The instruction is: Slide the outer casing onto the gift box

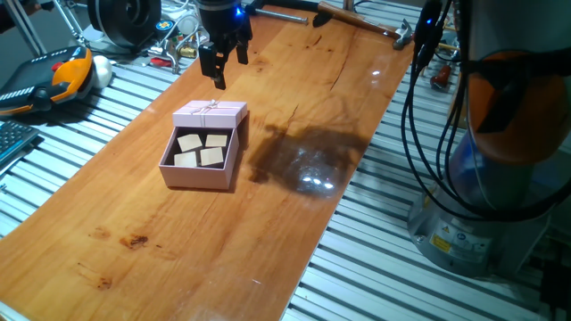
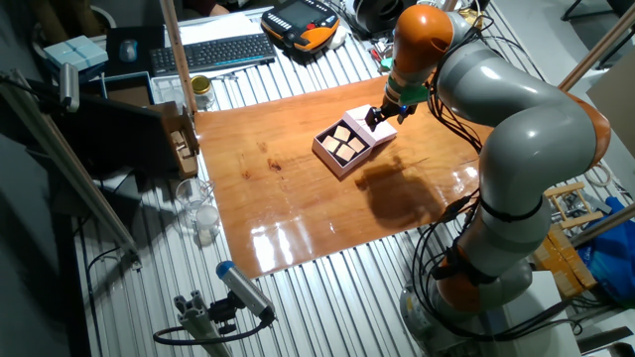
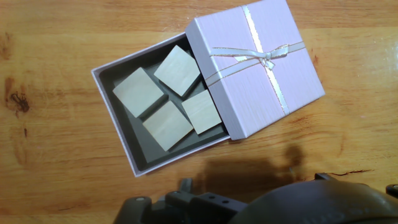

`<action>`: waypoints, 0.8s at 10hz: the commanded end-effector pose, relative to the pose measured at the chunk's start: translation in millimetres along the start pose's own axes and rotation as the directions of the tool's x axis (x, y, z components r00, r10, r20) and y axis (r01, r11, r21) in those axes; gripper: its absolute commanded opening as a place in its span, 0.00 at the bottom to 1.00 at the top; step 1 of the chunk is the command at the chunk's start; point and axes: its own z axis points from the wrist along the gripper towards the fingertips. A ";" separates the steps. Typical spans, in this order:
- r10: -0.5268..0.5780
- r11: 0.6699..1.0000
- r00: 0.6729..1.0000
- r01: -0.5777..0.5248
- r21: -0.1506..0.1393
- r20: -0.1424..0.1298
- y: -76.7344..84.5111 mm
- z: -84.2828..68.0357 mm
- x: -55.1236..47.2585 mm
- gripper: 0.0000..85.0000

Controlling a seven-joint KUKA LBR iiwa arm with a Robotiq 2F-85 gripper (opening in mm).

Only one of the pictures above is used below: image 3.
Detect pink ribboned gift box lid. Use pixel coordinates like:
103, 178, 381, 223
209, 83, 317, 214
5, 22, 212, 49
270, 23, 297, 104
185, 0, 326, 141

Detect glossy wooden board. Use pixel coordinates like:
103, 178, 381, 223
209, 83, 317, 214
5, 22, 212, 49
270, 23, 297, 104
0, 0, 398, 224

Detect pale wooden square block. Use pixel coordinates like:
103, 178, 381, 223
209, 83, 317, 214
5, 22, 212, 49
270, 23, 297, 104
181, 89, 223, 136
153, 44, 201, 98
112, 67, 165, 119
142, 100, 195, 152

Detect pink gift box base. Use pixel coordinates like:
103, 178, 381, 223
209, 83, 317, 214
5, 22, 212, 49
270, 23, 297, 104
91, 32, 231, 177

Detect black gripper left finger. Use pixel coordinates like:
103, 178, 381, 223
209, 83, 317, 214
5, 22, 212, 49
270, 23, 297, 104
113, 178, 248, 224

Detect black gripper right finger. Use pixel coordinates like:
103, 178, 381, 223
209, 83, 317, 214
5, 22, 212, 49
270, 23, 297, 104
385, 183, 398, 200

